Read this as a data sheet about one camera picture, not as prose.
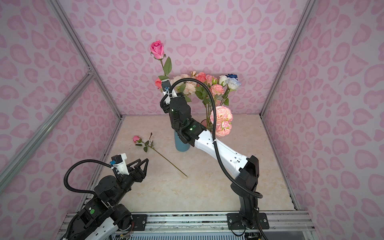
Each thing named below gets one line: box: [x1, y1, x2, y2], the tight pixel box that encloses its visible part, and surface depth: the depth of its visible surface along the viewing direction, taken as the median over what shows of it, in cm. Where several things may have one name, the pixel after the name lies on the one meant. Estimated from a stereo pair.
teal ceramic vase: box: [174, 130, 190, 152], surface depth 102 cm
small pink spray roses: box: [209, 84, 233, 137], surface depth 54 cm
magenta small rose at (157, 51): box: [150, 40, 173, 81], surface depth 53 cm
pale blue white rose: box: [219, 75, 242, 106], surface depth 76 cm
